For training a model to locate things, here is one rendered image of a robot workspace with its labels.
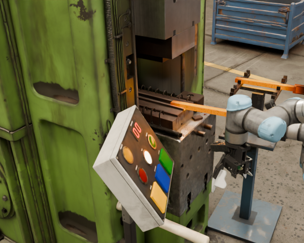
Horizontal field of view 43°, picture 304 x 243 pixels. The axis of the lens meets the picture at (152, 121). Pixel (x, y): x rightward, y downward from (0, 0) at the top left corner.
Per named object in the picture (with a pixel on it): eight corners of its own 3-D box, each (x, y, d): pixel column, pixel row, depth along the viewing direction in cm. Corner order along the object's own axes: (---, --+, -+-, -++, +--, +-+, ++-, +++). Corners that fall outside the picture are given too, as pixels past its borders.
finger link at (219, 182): (215, 198, 130) (229, 174, 129) (205, 188, 135) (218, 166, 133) (221, 199, 132) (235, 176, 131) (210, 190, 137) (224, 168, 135)
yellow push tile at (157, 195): (167, 197, 128) (155, 181, 125) (164, 212, 121) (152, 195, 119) (162, 199, 128) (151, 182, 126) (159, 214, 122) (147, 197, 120)
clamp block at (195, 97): (204, 106, 199) (204, 94, 196) (196, 113, 193) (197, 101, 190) (184, 101, 205) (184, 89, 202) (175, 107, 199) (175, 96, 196)
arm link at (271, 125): (296, 113, 115) (266, 101, 122) (273, 125, 109) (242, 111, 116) (292, 135, 119) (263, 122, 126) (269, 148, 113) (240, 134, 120)
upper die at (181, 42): (194, 46, 173) (195, 24, 169) (172, 59, 159) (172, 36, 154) (120, 33, 194) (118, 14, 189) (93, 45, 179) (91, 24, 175)
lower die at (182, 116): (193, 115, 190) (193, 100, 186) (172, 133, 176) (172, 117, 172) (124, 98, 211) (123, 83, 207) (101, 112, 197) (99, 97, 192)
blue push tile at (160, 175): (170, 179, 136) (159, 163, 134) (168, 192, 130) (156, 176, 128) (166, 180, 137) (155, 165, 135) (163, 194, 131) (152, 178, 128)
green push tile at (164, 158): (173, 163, 145) (163, 147, 142) (171, 174, 139) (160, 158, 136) (169, 164, 146) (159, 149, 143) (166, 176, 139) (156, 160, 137)
